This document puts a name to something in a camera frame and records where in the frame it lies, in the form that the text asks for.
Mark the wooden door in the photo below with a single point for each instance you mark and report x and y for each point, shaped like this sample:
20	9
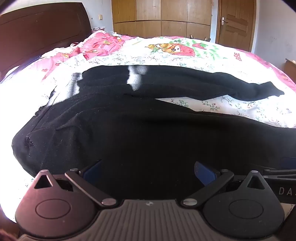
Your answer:
235	23

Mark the wooden television stand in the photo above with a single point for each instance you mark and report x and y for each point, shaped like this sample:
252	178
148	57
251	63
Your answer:
291	68

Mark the floral printed bedsheet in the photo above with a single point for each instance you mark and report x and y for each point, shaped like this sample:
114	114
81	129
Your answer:
231	60

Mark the black pants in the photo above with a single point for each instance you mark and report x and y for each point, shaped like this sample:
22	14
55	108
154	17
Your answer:
138	129

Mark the dark wooden headboard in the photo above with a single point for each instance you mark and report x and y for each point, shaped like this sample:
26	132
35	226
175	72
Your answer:
34	34

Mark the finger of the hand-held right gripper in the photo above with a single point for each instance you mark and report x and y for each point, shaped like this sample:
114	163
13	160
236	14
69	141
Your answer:
289	163
279	175

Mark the wooden wardrobe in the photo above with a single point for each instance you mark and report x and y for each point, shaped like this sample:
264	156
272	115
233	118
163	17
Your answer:
161	18

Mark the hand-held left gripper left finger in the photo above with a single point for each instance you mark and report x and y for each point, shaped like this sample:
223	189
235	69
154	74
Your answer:
92	172

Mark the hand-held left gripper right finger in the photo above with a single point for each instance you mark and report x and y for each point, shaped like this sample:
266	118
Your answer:
203	172

